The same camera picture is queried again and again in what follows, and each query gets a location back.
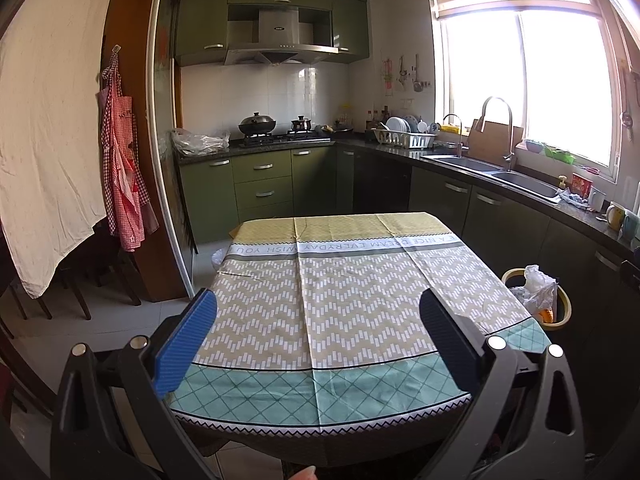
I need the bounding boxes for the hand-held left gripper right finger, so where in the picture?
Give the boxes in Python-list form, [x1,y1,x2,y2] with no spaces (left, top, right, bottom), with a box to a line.
[419,287,587,480]

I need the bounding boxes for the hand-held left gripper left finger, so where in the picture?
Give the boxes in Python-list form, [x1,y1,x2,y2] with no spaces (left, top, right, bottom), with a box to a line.
[50,287,221,480]

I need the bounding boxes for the yellow rimmed trash bin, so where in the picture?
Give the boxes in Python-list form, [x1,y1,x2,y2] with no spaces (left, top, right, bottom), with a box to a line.
[501,265,574,332]

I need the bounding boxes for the dark wooden chair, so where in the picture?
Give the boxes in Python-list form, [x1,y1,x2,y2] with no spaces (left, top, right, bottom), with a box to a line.
[7,215,147,322]

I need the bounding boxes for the patterned tablecloth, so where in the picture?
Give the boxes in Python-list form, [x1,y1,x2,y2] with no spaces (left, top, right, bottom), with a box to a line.
[167,212,553,467]

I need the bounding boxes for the green lower kitchen cabinets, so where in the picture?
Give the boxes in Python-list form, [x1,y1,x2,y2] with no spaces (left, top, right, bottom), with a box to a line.
[177,142,640,321]

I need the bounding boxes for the green kitchen cabinets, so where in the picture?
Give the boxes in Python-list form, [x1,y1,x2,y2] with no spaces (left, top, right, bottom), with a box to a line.
[173,0,372,67]
[177,142,640,321]

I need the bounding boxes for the steel double sink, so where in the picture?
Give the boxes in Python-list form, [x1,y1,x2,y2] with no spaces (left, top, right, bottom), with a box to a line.
[421,153,564,202]

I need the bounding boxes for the red checked apron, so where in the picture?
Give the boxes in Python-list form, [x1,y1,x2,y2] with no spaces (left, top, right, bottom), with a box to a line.
[96,46,159,253]

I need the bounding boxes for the crumpled dish cloth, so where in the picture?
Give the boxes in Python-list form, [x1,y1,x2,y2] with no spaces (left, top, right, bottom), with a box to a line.
[556,187,592,209]

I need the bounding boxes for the clear plastic bag on counter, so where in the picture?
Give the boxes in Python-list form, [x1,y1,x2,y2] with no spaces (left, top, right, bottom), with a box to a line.
[171,128,231,157]

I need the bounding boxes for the wooden cutting board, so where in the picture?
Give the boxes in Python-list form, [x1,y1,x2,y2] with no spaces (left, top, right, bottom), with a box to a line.
[467,118,525,166]

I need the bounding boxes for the white dish rack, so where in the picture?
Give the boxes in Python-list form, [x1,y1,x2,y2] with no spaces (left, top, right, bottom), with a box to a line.
[370,127,437,150]

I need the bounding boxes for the small steel faucet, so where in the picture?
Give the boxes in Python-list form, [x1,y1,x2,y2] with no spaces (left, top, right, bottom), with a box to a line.
[442,113,464,157]

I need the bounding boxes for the teal cup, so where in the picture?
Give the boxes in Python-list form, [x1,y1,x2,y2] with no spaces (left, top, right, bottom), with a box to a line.
[621,210,640,244]

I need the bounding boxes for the tall steel faucet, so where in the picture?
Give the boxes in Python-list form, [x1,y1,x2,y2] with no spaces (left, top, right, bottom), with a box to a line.
[480,95,519,172]

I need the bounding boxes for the green plastic basin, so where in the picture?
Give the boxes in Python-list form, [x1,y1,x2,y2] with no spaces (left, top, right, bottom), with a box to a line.
[542,145,576,165]

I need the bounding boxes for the gas stove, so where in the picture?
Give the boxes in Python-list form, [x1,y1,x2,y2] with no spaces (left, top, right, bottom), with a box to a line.
[238,130,333,149]

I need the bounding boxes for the black wok with lid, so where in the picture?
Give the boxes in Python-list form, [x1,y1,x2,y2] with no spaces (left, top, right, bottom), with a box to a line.
[238,112,278,137]

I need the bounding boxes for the white plates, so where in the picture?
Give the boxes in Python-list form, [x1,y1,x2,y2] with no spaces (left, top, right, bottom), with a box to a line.
[384,115,419,133]

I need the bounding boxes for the condiment bottles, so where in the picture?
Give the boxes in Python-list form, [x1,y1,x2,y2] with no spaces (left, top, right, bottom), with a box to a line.
[364,104,392,131]

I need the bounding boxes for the white hanging sheet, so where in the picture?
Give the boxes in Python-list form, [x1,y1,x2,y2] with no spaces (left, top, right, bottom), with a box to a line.
[0,0,119,300]

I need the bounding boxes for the hanging kitchen utensils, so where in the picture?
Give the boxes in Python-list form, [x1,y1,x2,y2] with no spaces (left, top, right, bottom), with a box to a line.
[381,54,432,97]

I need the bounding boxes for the kitchen window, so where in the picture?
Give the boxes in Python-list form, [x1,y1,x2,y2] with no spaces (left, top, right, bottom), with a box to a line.
[439,7,619,182]

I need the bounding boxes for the green upper kitchen cabinets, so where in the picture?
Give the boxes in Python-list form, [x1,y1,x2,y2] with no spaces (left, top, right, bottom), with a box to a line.
[173,0,372,67]

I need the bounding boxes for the steel range hood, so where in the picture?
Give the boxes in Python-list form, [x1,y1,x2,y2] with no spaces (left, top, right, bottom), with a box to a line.
[223,4,352,67]

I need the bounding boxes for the sliding door frame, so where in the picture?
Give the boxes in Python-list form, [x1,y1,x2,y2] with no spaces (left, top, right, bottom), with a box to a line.
[145,0,197,302]

